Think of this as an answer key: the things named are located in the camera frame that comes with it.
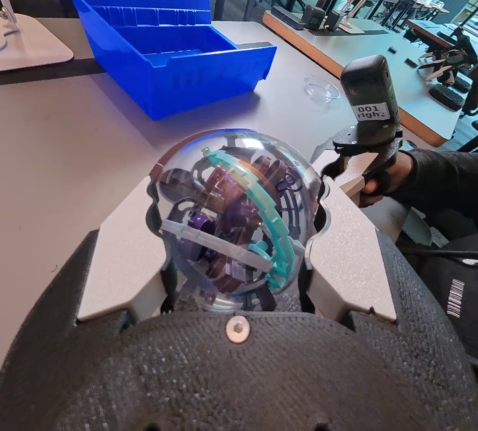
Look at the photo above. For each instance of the blue plastic bin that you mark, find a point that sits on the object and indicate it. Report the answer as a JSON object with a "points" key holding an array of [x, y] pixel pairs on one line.
{"points": [[172, 57]]}

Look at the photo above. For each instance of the clear plastic dish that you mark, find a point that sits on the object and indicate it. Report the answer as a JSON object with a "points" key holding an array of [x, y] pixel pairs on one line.
{"points": [[321, 89]]}

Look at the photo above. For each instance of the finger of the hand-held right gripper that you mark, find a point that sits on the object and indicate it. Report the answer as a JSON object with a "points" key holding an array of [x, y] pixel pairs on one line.
{"points": [[352, 183], [327, 151]]}

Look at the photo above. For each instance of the person's right hand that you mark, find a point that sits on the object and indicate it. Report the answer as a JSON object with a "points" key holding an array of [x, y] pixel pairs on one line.
{"points": [[396, 177]]}

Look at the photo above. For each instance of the instruction sheet on stand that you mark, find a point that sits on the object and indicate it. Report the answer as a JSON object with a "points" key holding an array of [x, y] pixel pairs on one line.
{"points": [[30, 38]]}

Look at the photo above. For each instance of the clear maze ball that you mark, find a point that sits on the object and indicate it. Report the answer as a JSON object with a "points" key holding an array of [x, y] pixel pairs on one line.
{"points": [[231, 222]]}

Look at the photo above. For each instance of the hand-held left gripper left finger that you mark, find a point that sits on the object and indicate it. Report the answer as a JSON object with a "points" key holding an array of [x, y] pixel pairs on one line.
{"points": [[119, 259]]}

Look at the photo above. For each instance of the grey desk with wooden edge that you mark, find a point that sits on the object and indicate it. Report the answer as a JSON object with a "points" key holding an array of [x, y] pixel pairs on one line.
{"points": [[358, 38]]}

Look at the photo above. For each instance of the person's black printed jacket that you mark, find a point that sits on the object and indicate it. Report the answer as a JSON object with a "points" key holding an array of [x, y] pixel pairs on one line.
{"points": [[448, 289]]}

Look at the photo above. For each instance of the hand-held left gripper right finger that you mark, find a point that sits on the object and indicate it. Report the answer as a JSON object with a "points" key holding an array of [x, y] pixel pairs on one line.
{"points": [[351, 259]]}

